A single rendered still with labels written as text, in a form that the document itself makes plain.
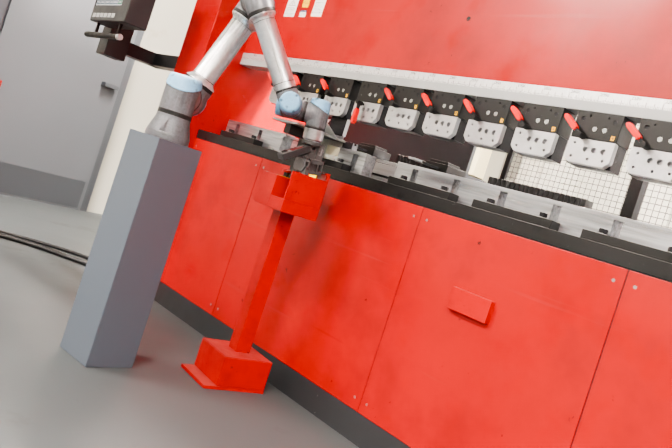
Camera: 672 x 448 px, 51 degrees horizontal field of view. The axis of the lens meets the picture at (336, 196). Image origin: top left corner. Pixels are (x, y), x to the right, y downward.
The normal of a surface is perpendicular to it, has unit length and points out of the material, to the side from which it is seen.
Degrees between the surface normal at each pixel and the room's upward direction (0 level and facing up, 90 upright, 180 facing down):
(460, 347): 90
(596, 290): 90
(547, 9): 90
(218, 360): 90
